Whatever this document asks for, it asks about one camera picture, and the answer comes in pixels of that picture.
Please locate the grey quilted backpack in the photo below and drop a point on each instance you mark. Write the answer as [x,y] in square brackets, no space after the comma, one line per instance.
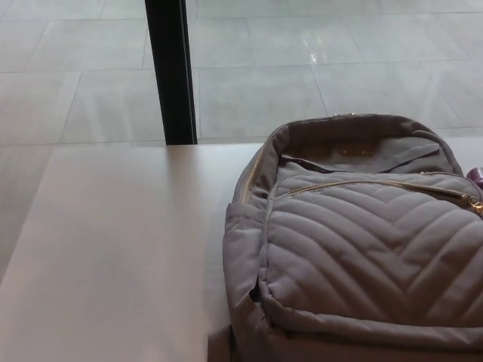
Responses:
[358,241]

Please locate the black window frame post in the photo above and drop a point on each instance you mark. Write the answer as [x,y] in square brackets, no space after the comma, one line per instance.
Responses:
[171,71]

